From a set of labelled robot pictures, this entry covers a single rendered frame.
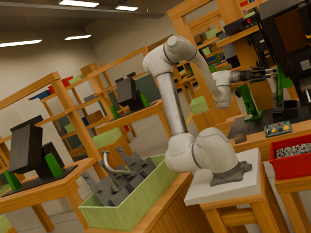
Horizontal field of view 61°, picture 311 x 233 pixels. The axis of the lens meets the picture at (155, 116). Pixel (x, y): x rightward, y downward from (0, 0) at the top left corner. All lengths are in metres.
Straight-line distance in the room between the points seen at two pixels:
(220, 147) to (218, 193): 0.23
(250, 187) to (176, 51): 0.81
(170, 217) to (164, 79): 0.85
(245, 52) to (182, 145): 1.05
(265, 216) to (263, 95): 1.13
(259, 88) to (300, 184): 1.01
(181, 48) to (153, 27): 11.02
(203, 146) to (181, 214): 0.63
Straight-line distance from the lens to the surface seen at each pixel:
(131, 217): 1.67
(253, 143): 1.79
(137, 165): 2.07
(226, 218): 1.51
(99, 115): 7.47
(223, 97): 1.91
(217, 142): 1.37
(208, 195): 1.43
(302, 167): 1.49
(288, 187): 1.52
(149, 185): 1.78
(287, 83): 1.90
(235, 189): 1.38
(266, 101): 2.32
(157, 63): 1.59
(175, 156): 1.49
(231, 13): 2.23
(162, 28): 12.42
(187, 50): 1.57
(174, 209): 1.81
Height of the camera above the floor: 1.60
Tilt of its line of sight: 10 degrees down
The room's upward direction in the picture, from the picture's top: 25 degrees counter-clockwise
